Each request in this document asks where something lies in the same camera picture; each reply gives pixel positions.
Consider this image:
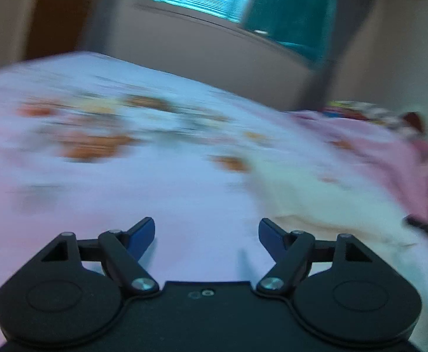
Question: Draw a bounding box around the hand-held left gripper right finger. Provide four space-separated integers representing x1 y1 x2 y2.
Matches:
256 218 375 296

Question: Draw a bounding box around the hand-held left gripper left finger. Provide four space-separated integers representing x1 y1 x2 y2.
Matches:
41 217 160 296

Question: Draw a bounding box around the white knitted sock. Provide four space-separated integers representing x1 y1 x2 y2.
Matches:
249 152 428 303

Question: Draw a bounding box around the floral bed sheet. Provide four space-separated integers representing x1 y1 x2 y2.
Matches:
0 50 428 352

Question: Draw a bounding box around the pink striped pillow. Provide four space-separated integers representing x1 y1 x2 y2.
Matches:
291 112 428 222

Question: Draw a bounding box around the red heart-shaped headboard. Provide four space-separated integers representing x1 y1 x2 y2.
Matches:
403 111 428 177

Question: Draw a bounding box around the grey curtain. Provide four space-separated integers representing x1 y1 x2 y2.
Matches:
302 0 385 109

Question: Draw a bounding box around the teal curtain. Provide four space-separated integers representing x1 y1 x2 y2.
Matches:
240 0 338 70

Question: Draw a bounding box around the brown wooden panel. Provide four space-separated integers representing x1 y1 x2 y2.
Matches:
25 0 102 64

